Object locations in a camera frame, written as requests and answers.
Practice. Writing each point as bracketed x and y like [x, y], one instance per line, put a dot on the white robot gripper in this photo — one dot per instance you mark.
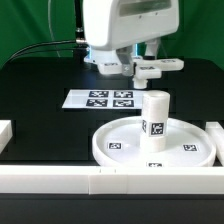
[116, 24]

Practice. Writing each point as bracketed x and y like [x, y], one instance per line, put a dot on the white cross-shaped table base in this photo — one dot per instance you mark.
[142, 70]

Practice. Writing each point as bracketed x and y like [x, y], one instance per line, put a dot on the white round table top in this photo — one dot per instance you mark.
[131, 142]

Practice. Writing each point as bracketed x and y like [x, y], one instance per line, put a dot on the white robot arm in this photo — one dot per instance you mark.
[110, 58]

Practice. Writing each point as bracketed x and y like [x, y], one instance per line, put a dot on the black vertical pole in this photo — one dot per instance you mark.
[79, 33]

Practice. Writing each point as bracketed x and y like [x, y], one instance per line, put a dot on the white marker sheet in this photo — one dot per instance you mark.
[103, 99]

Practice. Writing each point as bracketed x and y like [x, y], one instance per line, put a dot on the white right fence block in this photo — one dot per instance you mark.
[216, 132]

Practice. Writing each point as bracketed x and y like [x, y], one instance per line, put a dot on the white fence block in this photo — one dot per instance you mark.
[216, 132]
[5, 133]

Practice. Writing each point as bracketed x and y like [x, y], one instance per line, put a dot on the white left fence block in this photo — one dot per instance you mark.
[5, 133]

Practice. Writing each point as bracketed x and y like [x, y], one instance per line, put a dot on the white front fence rail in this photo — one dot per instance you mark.
[103, 180]

